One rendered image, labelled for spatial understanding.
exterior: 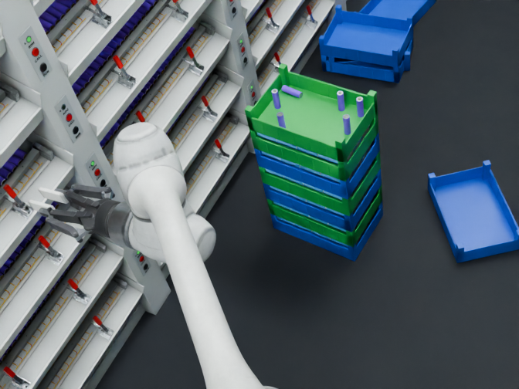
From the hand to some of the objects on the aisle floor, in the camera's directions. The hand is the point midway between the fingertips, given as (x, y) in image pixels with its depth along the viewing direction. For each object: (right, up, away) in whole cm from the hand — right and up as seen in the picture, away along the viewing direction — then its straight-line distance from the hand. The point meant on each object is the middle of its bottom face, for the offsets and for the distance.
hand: (47, 201), depth 159 cm
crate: (+67, -7, +88) cm, 111 cm away
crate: (+112, -6, +80) cm, 138 cm away
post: (+6, -30, +82) cm, 88 cm away
